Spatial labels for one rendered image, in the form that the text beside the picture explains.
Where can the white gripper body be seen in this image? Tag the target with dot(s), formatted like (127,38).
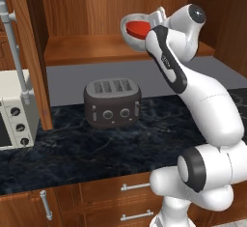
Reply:
(159,15)

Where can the dark grey toaster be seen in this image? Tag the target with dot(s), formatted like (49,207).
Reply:
(112,105)

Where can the white toaster oven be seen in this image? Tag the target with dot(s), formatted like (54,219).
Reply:
(16,115)

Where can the open wooden cabinet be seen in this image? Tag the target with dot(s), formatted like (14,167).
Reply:
(90,41)

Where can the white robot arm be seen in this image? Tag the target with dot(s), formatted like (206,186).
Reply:
(212,108)

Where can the wooden base cabinet door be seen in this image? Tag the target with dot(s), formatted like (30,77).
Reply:
(22,210)

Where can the wooden drawer front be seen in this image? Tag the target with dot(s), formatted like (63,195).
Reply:
(106,216)
(103,189)

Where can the white bowl with red inside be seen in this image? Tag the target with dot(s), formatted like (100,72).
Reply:
(136,28)

